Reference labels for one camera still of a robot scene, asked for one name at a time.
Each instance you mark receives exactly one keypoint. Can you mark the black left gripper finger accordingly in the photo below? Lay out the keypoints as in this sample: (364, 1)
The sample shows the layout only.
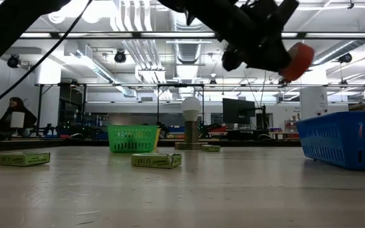
(279, 52)
(265, 65)

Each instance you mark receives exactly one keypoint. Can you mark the red tape roll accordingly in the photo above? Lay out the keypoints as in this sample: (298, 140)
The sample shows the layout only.
(301, 57)

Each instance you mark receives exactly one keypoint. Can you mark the green plastic basket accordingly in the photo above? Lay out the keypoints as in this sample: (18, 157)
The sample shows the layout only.
(131, 139)

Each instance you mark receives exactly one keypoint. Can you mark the green staple box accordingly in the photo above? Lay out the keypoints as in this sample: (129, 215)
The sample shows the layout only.
(24, 159)
(155, 161)
(210, 148)

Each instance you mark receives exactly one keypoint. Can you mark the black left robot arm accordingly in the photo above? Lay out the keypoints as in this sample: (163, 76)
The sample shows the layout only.
(11, 31)

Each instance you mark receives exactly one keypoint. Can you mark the black computer monitor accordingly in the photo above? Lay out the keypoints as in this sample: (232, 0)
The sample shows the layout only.
(238, 111)

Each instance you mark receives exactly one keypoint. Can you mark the white bulb on wooden base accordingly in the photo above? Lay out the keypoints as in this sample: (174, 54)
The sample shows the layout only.
(191, 133)

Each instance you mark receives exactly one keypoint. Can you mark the blue plastic basket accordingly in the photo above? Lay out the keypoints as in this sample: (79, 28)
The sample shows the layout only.
(337, 142)

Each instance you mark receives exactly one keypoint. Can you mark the yellow plastic basket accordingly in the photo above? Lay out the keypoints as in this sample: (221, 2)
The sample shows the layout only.
(157, 137)

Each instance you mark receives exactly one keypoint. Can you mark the person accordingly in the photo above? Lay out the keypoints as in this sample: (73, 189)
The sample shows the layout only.
(30, 118)

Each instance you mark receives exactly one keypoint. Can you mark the white held sheet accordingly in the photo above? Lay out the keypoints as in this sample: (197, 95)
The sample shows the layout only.
(17, 119)

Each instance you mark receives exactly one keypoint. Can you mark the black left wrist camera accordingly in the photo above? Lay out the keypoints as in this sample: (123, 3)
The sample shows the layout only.
(231, 60)

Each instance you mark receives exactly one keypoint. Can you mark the black ceiling-hung camera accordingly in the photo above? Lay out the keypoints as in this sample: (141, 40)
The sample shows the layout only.
(13, 60)
(120, 56)
(345, 57)

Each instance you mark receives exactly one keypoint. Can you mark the silver ventilation duct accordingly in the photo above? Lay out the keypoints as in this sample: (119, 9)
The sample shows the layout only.
(189, 54)

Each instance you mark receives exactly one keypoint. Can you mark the background black metal frame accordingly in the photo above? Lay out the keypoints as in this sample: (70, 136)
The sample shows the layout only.
(179, 85)

